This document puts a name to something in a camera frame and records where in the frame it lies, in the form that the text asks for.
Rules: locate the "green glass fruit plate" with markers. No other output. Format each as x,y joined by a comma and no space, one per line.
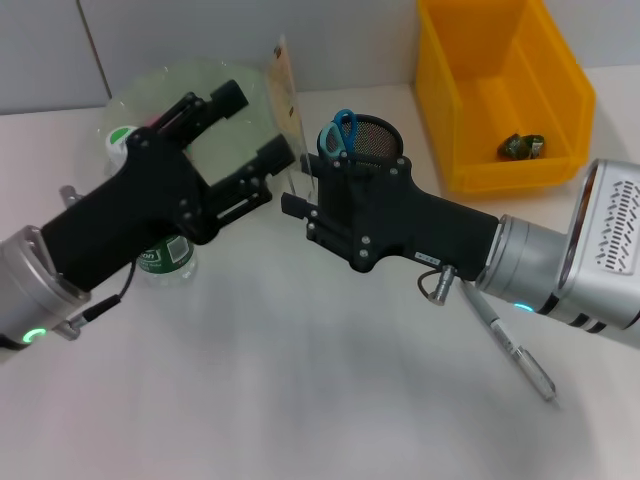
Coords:
235,150

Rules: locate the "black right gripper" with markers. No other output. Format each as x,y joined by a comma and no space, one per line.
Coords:
400,215

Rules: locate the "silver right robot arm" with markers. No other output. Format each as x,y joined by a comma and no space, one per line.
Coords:
520,260

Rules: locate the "silver ballpoint pen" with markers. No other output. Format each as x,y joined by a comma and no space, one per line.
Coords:
505,340

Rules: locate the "yellow plastic bin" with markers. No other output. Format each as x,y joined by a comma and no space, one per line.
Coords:
500,75

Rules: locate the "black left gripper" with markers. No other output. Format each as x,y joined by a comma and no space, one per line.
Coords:
135,210

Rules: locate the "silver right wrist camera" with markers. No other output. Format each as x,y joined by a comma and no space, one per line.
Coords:
605,240

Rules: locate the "clear green-label water bottle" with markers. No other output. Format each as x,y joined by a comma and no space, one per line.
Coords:
165,260

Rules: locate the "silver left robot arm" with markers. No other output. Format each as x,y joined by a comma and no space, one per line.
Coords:
30,290

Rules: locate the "blue scissors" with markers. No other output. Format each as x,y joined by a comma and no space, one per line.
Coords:
342,135

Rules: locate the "clear plastic ruler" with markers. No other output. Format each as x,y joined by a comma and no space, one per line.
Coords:
287,100

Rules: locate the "green plastic wrapper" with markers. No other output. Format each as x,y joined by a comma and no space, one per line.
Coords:
520,146

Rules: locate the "black mesh pen cup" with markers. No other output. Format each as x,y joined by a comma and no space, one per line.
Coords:
380,140

